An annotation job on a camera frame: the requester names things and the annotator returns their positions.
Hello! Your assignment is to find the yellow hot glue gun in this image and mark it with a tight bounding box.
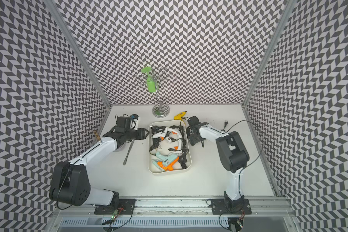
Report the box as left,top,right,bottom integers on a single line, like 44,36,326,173
174,111,187,120

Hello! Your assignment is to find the cream plastic storage box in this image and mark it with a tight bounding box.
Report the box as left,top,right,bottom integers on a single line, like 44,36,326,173
148,120,192,176

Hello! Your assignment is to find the orange hot glue gun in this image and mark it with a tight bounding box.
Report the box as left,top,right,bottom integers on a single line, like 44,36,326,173
157,155,179,172

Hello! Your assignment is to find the light blue hot glue gun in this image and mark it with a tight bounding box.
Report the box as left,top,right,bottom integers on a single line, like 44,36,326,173
152,159,164,172

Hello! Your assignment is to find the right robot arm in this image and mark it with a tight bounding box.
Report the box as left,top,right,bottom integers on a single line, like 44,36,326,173
186,116,250,205

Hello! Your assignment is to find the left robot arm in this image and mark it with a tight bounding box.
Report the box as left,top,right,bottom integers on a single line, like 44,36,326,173
49,114,149,206

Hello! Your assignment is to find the wooden stick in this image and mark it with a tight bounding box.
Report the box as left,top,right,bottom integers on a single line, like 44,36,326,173
93,130,101,142

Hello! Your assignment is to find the metal knife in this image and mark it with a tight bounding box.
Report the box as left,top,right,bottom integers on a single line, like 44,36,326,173
123,141,135,166

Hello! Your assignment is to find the green spray bottle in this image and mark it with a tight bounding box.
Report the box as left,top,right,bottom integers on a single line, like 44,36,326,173
141,67,157,93

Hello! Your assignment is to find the chrome hook stand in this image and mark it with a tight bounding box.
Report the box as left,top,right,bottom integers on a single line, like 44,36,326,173
135,67,172,118

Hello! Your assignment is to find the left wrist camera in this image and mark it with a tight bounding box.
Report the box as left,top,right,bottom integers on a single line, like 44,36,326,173
130,114,140,130

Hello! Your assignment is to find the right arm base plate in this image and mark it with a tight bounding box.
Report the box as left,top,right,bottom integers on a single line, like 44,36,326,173
206,198,252,215

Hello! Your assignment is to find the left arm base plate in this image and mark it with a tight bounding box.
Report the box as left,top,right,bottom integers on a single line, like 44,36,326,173
94,198,136,215

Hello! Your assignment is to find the aluminium front rail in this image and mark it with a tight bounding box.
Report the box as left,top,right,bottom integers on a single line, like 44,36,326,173
50,196,293,217

